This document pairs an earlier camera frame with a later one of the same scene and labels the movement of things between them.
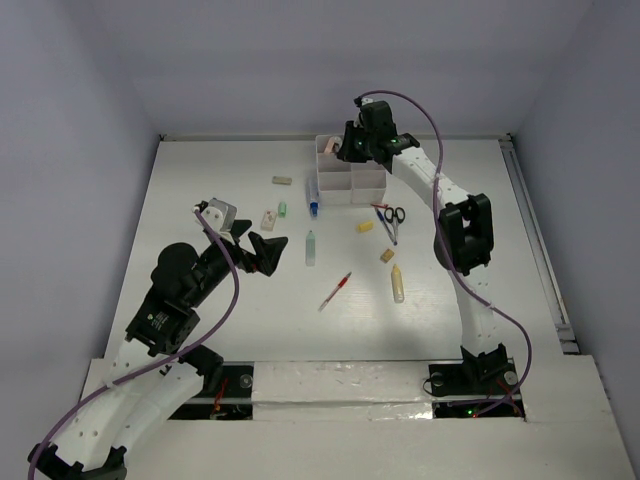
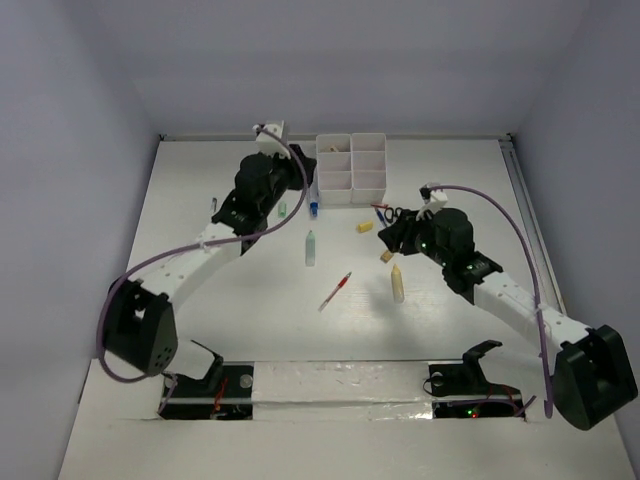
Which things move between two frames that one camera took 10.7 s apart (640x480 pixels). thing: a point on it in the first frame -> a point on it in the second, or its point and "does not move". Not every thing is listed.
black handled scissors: (395, 217) does not move
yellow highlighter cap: (364, 227) does not move
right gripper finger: (367, 150) -> (393, 236)
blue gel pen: (381, 218) does not move
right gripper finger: (351, 148) -> (406, 215)
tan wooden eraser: (387, 255) does not move
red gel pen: (334, 292) does not move
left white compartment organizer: (334, 176) does not move
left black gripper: (266, 256) -> (294, 167)
